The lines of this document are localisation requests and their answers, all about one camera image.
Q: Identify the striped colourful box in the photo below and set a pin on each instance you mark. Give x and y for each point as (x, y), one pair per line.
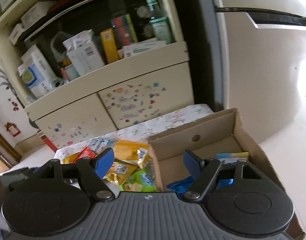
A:
(124, 31)

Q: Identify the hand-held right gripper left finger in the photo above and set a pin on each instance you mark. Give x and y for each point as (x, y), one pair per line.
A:
(104, 163)

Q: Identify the white barcode box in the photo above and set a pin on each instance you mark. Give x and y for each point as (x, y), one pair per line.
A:
(85, 60)

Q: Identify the large blue snack bag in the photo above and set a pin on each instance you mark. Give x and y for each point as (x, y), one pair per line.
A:
(178, 186)

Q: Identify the yellow snack bag white label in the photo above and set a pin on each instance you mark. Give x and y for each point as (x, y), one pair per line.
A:
(120, 173)

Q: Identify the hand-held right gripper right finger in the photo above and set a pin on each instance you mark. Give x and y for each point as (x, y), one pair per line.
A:
(191, 162)

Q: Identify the cream cabinet with stickers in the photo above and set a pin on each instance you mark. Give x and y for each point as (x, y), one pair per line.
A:
(80, 112)

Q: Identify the yellow box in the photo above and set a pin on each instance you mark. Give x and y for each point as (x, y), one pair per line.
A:
(109, 46)

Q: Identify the red house wall sticker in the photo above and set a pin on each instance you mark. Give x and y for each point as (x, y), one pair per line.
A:
(10, 125)

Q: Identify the flower wall sticker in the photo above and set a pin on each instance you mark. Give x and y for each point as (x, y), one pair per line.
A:
(15, 105)

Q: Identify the green snack bag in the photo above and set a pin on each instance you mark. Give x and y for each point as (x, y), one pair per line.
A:
(140, 180)

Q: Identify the white refrigerator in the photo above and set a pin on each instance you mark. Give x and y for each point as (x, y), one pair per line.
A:
(255, 80)

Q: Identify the cardboard box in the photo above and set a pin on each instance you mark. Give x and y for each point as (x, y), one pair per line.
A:
(213, 127)

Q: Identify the red box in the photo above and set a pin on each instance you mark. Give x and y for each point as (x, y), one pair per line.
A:
(49, 142)

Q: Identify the white teal flat box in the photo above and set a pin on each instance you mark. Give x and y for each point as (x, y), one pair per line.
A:
(143, 48)

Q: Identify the small white box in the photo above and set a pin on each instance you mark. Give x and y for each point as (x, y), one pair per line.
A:
(16, 33)

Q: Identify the small orange bottle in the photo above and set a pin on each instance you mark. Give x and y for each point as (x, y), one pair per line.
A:
(63, 73)

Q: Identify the brown wooden door frame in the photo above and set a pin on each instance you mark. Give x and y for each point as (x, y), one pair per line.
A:
(2, 145)

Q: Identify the orange snack bag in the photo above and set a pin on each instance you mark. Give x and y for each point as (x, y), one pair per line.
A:
(85, 152)

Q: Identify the boxes and bottles on shelf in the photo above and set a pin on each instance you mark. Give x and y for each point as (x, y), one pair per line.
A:
(92, 15)

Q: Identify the small yellow snack packet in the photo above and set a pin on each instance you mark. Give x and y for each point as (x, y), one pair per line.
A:
(69, 159)

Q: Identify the clear tape roll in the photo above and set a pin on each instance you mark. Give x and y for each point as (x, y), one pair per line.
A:
(56, 82)

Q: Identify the white jar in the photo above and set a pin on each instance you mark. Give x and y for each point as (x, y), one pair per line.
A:
(71, 73)

